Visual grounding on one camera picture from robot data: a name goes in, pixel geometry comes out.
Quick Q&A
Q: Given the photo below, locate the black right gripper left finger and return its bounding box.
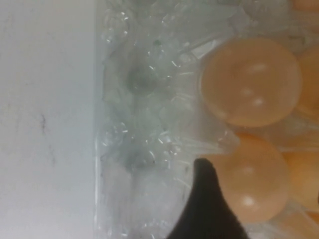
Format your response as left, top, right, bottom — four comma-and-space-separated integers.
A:
166, 158, 247, 239

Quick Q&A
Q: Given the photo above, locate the orange plastic egg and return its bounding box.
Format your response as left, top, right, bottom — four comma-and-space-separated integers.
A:
281, 150, 319, 210
295, 46, 319, 118
200, 37, 304, 128
291, 0, 319, 12
211, 132, 291, 223

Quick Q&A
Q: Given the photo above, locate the clear plastic egg tray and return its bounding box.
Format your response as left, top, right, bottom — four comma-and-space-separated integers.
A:
93, 0, 319, 239

